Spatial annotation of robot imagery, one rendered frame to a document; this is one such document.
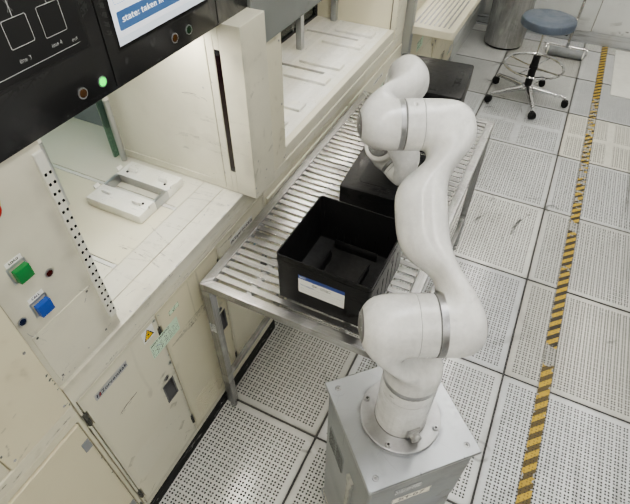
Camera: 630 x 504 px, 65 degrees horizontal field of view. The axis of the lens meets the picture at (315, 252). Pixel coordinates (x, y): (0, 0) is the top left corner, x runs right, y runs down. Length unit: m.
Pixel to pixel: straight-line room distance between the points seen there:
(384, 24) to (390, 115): 1.82
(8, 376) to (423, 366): 0.80
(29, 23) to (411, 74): 0.67
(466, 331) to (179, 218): 0.96
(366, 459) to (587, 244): 2.13
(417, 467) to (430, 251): 0.52
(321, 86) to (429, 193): 1.33
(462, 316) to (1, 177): 0.81
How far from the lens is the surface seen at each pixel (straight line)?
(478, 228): 2.90
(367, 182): 1.66
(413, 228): 0.92
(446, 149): 0.97
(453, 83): 1.97
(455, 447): 1.25
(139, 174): 1.71
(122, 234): 1.55
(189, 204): 1.60
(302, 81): 2.23
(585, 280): 2.84
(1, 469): 1.28
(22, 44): 0.94
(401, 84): 1.04
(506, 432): 2.19
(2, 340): 1.09
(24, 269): 1.03
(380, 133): 0.97
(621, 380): 2.52
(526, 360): 2.40
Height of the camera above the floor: 1.87
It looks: 46 degrees down
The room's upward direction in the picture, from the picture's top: 1 degrees clockwise
